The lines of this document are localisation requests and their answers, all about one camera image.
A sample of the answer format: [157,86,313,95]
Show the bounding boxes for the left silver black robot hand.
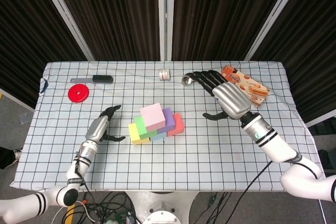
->
[85,104,127,143]

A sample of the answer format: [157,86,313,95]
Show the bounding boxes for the red foam cube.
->
[166,113,185,137]

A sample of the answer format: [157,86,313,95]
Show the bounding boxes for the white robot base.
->
[124,191,199,224]

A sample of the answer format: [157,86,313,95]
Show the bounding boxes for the black cable green plug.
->
[202,191,233,224]

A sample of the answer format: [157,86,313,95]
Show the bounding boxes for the black floor cable tangle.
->
[83,191,140,224]

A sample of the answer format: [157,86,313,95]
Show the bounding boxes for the metal ladle black handle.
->
[181,73,200,87]

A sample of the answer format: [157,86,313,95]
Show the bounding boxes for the white black checked tablecloth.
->
[10,60,330,193]

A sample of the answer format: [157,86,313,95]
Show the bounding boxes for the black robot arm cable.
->
[228,159,274,224]

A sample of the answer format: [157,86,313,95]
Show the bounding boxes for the purple foam cube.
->
[156,107,176,134]

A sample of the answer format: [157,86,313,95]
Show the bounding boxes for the pink foam cube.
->
[140,102,166,132]

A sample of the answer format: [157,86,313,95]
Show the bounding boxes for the yellow foam cube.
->
[128,123,151,145]

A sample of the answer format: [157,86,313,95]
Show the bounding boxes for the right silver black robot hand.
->
[185,70,252,121]

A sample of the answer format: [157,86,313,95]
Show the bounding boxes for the green foam cube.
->
[134,115,158,140]

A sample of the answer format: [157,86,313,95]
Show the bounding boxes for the orange biscuit box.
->
[221,65,270,109]

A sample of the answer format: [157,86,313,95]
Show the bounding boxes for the person leg black trousers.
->
[0,146,23,170]

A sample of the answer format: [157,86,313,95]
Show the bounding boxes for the white floor cable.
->
[51,199,98,224]

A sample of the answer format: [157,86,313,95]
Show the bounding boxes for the floor power strip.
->
[106,209,137,224]

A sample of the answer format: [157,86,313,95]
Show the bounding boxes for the white frame rail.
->
[306,115,336,127]
[0,89,35,112]

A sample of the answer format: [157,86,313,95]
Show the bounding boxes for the dark curtain panel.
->
[172,0,293,61]
[0,0,89,109]
[49,0,161,61]
[250,0,336,124]

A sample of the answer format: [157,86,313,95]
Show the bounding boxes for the blue table clip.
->
[39,78,49,95]

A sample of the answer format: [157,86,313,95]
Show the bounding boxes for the blue foam cube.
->
[150,131,167,141]

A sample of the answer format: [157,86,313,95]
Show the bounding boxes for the white frame post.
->
[244,0,308,61]
[157,0,175,61]
[35,0,95,61]

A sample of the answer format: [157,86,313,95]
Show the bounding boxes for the red plastic disc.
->
[67,83,90,104]

